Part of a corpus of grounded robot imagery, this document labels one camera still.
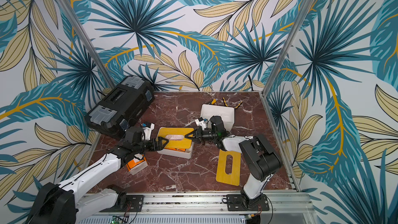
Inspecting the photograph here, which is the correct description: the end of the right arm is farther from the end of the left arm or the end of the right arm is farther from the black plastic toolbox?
the black plastic toolbox

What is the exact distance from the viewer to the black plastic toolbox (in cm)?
85

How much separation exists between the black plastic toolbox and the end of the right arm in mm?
426

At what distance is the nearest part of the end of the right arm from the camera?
0.73 metres
